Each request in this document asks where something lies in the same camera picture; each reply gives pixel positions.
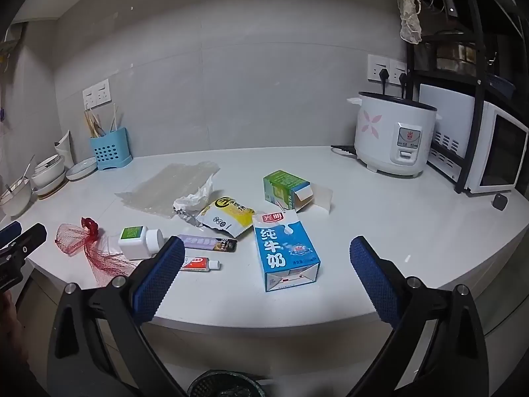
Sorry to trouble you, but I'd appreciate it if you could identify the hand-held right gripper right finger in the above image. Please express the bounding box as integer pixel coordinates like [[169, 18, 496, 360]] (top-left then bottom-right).
[[349, 236, 490, 397]]

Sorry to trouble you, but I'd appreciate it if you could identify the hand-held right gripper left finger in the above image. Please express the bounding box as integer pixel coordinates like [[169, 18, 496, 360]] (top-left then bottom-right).
[[47, 236, 186, 397]]

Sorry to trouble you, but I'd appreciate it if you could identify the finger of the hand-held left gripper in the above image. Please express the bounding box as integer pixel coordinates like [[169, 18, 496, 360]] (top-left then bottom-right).
[[0, 221, 22, 245], [0, 223, 47, 263]]

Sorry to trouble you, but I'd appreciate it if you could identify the red mesh net bag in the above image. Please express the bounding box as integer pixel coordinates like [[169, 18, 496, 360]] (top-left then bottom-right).
[[55, 217, 137, 286]]

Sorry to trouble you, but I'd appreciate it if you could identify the white pill bottle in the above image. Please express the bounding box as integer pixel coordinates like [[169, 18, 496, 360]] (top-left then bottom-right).
[[118, 225, 166, 259]]

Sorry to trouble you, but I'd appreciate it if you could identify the white plastic bag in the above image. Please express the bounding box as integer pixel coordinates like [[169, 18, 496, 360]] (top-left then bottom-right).
[[173, 174, 216, 224]]

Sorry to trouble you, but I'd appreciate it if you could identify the yellow snack packet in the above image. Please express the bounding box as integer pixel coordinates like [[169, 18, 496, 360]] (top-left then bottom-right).
[[196, 196, 255, 238]]

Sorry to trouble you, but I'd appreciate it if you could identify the blue milk carton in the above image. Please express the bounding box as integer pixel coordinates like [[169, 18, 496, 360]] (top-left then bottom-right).
[[253, 210, 322, 293]]

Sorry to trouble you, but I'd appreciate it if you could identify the bubble wrap sheet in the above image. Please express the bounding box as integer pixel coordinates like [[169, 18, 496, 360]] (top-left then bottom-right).
[[114, 160, 221, 220]]

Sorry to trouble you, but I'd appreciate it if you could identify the black mesh trash bin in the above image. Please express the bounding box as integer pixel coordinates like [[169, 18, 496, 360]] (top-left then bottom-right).
[[187, 370, 265, 397]]

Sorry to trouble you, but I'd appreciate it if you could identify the green carton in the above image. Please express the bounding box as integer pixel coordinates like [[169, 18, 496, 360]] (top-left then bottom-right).
[[263, 170, 333, 214]]

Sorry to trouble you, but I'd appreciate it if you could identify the wide white bowl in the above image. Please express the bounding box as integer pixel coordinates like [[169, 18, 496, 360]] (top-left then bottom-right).
[[0, 178, 33, 218]]

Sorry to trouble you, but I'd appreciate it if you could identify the red white ointment tube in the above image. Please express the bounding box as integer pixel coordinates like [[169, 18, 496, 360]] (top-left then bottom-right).
[[181, 256, 221, 271]]

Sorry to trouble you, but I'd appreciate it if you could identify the metal spoon in bowl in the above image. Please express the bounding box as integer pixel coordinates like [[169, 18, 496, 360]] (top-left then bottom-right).
[[4, 155, 36, 195]]

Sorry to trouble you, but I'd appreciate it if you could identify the large white bowl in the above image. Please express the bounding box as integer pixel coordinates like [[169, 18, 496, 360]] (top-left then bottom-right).
[[31, 165, 67, 188]]

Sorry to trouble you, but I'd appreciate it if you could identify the small white bowl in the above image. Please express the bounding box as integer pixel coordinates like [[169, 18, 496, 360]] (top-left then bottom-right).
[[34, 155, 62, 174]]

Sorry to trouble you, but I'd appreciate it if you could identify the patterned plate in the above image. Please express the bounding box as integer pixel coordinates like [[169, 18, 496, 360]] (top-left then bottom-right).
[[66, 158, 99, 181]]

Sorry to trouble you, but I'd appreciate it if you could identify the white jug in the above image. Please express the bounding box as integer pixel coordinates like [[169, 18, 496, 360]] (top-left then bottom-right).
[[55, 130, 75, 166]]

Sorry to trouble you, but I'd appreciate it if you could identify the blue utensil holder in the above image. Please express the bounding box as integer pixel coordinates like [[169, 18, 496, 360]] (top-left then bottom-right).
[[90, 128, 133, 171]]

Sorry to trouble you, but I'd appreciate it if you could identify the bundle of wooden chopsticks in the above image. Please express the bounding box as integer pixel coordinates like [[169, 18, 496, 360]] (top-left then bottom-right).
[[85, 110, 106, 138]]

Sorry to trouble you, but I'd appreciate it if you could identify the white rice cooker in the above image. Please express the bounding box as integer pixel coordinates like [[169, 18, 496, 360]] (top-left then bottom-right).
[[346, 91, 439, 176]]

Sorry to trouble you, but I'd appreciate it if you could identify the white microwave oven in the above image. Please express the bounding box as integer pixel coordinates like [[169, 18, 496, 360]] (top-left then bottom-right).
[[419, 84, 529, 194]]

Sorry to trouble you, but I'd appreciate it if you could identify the black metal rack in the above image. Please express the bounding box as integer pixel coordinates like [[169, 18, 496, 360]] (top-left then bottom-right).
[[405, 0, 529, 194]]

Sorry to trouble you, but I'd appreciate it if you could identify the metal pot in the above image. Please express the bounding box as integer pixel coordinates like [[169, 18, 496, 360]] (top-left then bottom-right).
[[434, 29, 480, 71]]

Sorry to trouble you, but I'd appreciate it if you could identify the hanging mesh cloth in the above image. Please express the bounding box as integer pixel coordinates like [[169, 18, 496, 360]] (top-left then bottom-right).
[[397, 0, 423, 44]]

